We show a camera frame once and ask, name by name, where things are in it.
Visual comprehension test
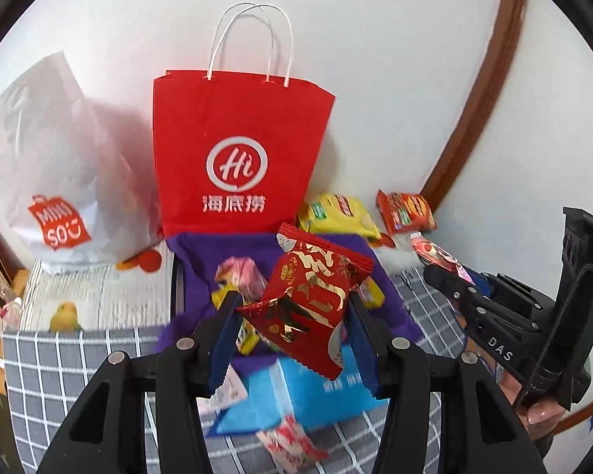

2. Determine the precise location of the person's right hand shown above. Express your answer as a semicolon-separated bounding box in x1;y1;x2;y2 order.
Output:
497;370;561;439

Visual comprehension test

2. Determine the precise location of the brown wooden frame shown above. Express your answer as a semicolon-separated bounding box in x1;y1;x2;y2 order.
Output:
419;0;531;204

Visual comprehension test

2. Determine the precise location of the large pink snack packet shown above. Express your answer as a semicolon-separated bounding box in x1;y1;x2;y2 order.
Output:
215;256;268;305

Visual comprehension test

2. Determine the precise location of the grey checked blanket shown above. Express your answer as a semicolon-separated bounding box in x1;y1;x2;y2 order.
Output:
0;267;549;474

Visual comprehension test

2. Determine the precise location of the purple cloth bag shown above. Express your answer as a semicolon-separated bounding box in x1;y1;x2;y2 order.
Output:
157;231;424;381

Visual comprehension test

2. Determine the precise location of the white plastic bag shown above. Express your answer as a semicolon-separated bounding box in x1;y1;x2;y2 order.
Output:
0;52;162;275

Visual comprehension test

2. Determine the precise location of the red paper bag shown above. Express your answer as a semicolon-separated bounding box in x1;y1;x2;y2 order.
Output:
152;2;336;238

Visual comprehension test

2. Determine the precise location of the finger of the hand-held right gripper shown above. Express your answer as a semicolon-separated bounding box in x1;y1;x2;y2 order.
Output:
422;263;490;331
467;267;514;303

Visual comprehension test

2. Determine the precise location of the small plain pink packet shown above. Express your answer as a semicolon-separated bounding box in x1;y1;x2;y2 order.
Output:
199;364;249;416

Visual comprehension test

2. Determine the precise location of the red white snack packet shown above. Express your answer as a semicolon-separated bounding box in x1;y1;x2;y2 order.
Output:
256;415;329;466

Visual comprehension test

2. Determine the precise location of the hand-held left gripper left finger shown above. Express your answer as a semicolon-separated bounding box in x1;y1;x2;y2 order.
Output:
25;290;245;474

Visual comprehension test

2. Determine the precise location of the red gold-print snack packet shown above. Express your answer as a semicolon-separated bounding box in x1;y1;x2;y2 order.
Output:
234;223;375;382

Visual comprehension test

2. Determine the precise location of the yellow chips packet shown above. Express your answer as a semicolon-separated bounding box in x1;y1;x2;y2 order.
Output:
296;192;382;244

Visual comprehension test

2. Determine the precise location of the orange chips packet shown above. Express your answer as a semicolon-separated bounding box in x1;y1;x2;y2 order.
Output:
376;190;438;236

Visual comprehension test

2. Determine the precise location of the yellow snack packet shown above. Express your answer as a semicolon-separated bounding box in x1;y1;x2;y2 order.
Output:
212;286;261;356

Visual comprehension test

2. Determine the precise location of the blue cardboard box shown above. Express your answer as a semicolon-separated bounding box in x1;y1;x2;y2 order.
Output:
205;350;391;438

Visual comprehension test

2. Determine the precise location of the small patterned pink packet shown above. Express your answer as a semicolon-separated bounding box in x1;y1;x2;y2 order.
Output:
409;236;476;285

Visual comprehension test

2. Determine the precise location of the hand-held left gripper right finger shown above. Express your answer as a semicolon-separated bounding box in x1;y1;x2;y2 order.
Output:
346;292;549;474

